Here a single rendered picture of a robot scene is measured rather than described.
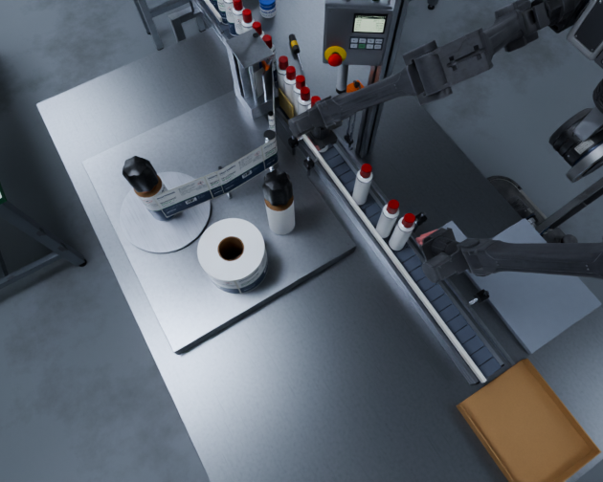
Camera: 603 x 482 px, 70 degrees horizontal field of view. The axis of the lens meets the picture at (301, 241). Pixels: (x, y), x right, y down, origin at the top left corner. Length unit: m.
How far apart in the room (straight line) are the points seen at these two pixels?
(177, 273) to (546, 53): 2.88
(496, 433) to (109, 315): 1.87
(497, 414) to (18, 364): 2.19
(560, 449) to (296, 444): 0.76
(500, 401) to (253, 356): 0.76
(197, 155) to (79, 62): 1.95
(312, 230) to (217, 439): 0.71
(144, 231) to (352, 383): 0.84
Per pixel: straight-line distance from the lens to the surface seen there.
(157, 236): 1.52
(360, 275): 1.47
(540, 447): 1.54
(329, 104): 1.19
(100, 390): 2.44
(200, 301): 1.42
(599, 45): 1.36
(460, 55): 0.93
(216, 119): 1.73
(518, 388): 1.53
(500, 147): 2.93
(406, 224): 1.29
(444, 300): 1.45
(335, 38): 1.24
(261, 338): 1.41
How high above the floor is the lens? 2.22
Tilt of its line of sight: 68 degrees down
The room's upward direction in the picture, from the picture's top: 2 degrees counter-clockwise
